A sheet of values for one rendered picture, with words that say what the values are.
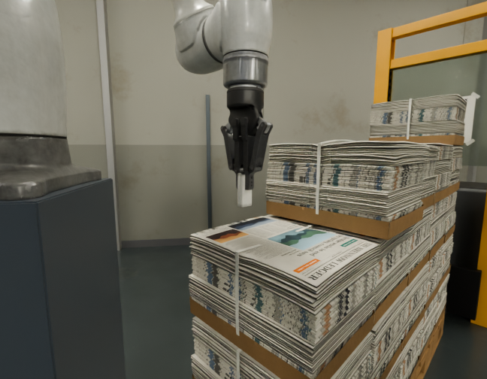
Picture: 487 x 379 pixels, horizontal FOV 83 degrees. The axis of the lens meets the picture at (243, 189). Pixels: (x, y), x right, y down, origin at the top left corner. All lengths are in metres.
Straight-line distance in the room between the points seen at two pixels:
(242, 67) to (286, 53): 2.79
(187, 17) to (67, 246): 0.52
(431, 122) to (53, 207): 1.51
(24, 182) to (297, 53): 3.20
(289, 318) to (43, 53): 0.52
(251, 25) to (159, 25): 2.75
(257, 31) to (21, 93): 0.38
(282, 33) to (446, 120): 2.20
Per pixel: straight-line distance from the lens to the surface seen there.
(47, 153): 0.36
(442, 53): 2.21
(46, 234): 0.30
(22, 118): 0.35
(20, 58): 0.36
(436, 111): 1.59
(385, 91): 2.23
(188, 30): 0.69
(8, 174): 0.33
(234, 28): 0.57
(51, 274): 0.31
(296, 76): 3.30
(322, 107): 3.35
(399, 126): 1.62
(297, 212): 0.83
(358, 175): 0.73
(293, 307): 0.54
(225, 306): 0.69
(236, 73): 0.55
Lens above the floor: 1.04
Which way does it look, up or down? 8 degrees down
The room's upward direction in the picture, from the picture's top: straight up
